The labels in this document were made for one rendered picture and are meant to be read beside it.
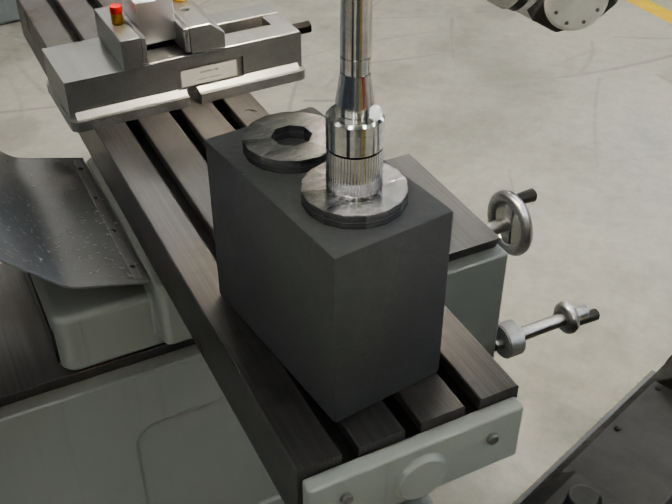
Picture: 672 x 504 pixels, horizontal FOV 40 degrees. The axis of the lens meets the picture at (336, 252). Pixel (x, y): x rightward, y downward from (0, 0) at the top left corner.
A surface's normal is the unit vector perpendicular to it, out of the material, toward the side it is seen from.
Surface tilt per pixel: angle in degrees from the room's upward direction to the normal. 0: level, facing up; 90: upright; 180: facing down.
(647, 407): 0
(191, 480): 90
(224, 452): 90
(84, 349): 90
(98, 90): 90
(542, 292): 0
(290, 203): 0
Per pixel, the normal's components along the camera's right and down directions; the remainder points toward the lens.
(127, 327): 0.45, 0.54
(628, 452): 0.00, -0.80
